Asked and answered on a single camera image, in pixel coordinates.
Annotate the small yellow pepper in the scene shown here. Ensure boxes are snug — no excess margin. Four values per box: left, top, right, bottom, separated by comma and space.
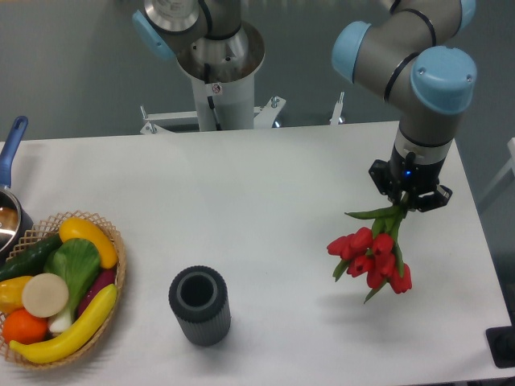
0, 276, 33, 314

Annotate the red tulip bouquet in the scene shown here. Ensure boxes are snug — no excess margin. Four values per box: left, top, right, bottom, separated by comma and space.
327, 193, 413, 301

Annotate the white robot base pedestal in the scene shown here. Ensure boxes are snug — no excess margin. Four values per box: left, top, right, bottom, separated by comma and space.
133, 11, 286, 134

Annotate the dark grey ribbed vase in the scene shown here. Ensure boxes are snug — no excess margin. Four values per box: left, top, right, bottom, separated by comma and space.
168, 265, 231, 347

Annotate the white frame at right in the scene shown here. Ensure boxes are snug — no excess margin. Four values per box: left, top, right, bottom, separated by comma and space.
476, 138, 514, 214

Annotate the long yellow banana squash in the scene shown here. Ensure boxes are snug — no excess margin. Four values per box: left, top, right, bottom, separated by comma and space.
9, 284, 117, 364

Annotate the dark green cucumber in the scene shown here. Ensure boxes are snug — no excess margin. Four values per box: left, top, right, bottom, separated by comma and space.
1, 234, 62, 281

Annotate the black device at edge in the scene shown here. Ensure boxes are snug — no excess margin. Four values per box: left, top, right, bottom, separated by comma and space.
485, 326, 514, 368

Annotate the purple sweet potato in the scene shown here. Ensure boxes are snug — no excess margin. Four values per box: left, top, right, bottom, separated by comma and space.
76, 269, 116, 318

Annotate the blue handled steel pot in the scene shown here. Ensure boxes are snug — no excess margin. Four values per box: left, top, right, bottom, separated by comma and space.
1, 116, 33, 265

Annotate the green bok choy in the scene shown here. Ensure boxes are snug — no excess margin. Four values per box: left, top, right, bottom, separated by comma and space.
43, 238, 101, 336

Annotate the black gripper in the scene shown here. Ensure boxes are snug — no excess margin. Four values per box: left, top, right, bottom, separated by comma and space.
369, 142, 452, 212

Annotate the beige round slice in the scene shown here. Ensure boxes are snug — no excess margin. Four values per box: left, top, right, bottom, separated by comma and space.
22, 273, 69, 318

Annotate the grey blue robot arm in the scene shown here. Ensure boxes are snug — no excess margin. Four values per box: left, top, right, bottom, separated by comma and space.
132, 1, 477, 211

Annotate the yellow squash top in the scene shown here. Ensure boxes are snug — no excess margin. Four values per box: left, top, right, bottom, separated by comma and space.
59, 217, 118, 269

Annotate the orange fruit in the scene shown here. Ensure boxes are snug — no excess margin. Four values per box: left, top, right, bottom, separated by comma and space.
2, 309, 47, 344

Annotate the woven wicker basket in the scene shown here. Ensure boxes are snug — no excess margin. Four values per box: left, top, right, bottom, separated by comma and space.
1, 211, 126, 370

